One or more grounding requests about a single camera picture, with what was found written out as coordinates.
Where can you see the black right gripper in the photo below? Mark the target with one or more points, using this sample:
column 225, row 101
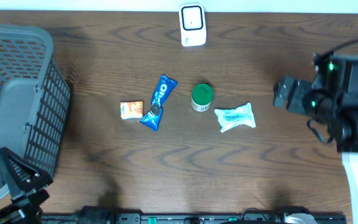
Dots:
column 297, row 101

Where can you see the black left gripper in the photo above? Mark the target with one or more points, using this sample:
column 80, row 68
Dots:
column 25, row 208

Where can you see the white wet wipes pack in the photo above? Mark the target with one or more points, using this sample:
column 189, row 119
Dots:
column 231, row 118

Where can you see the green lid white jar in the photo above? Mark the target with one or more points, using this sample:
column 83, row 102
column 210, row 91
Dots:
column 201, row 97

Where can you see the blue Oreo cookie pack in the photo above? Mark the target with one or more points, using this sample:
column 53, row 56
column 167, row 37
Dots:
column 162, row 91

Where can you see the orange small box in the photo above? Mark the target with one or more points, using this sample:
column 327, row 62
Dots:
column 131, row 110

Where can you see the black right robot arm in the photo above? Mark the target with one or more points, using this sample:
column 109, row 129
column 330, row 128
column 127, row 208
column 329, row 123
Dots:
column 330, row 99

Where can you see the white barcode scanner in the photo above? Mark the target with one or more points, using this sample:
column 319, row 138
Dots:
column 192, row 25

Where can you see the grey plastic mesh basket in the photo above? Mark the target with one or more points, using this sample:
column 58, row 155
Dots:
column 34, row 98

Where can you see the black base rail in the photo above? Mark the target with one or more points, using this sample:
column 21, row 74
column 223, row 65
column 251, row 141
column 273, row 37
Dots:
column 292, row 214

